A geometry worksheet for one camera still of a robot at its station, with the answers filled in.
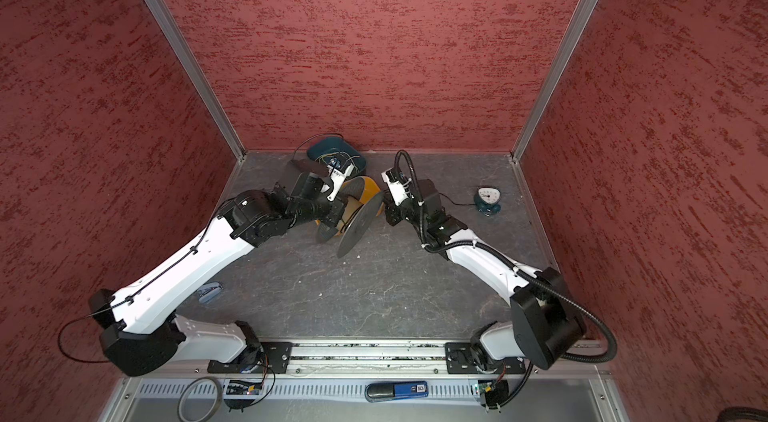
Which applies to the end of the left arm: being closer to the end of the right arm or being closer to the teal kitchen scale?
the end of the right arm

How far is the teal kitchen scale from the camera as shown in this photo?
1.02 meters

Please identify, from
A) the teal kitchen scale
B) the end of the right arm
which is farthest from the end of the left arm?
the teal kitchen scale

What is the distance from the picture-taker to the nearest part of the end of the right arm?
720 millimetres

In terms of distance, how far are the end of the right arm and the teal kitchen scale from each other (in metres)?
0.40
